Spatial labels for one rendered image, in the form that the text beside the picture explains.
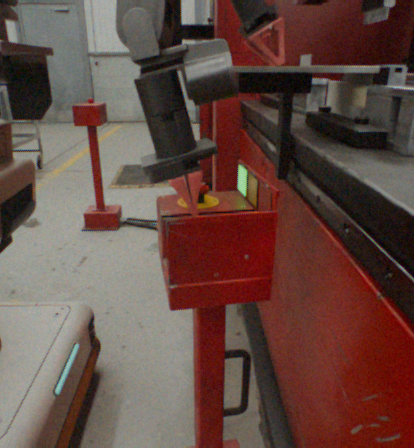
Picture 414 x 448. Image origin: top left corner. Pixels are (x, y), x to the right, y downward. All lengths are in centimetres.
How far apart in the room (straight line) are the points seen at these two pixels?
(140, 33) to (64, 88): 781
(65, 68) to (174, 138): 779
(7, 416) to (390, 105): 100
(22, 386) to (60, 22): 761
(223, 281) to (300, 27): 131
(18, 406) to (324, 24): 162
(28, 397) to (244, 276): 67
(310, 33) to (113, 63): 657
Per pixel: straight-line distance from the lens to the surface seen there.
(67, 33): 826
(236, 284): 58
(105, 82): 812
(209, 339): 72
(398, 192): 45
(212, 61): 50
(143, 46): 50
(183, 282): 56
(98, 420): 135
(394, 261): 43
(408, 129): 66
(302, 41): 172
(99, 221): 262
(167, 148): 51
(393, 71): 77
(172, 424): 130
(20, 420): 103
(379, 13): 87
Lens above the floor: 100
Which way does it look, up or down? 23 degrees down
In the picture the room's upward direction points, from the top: straight up
